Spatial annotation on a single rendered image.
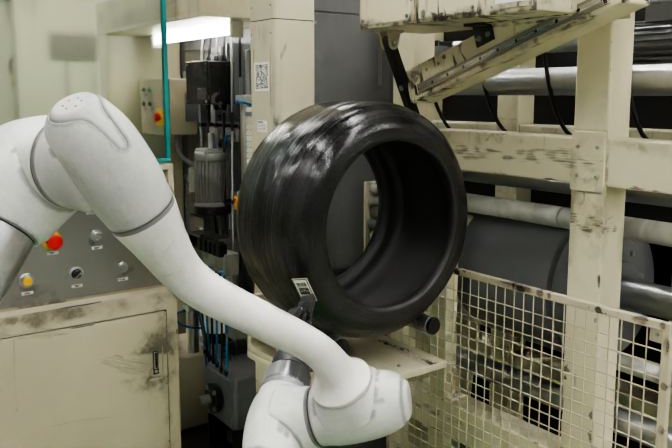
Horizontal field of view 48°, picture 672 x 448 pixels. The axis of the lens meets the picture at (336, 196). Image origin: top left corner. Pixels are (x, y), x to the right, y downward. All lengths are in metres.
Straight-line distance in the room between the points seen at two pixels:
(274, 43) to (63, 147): 1.03
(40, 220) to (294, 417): 0.51
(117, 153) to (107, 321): 1.24
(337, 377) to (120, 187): 0.45
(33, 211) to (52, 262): 1.06
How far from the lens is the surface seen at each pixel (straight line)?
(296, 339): 1.16
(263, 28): 2.00
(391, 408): 1.23
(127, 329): 2.22
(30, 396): 2.19
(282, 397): 1.30
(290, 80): 1.97
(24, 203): 1.10
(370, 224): 2.28
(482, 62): 1.92
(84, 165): 1.00
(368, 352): 1.97
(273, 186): 1.62
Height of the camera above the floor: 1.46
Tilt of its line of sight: 8 degrees down
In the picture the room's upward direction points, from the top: straight up
